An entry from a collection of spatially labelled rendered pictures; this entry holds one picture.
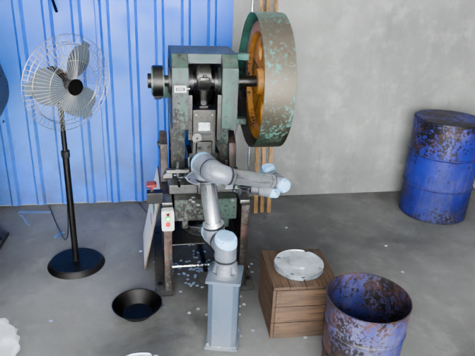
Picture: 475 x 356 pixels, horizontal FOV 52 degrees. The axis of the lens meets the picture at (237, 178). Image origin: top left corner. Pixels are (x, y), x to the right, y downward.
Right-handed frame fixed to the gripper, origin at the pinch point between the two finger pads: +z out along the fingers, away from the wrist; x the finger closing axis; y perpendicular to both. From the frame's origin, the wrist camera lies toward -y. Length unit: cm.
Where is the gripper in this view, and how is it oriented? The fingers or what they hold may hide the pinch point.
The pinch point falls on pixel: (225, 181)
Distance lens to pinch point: 289.8
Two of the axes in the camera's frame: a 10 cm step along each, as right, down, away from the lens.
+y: -4.7, 3.2, -8.2
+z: -8.8, -1.3, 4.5
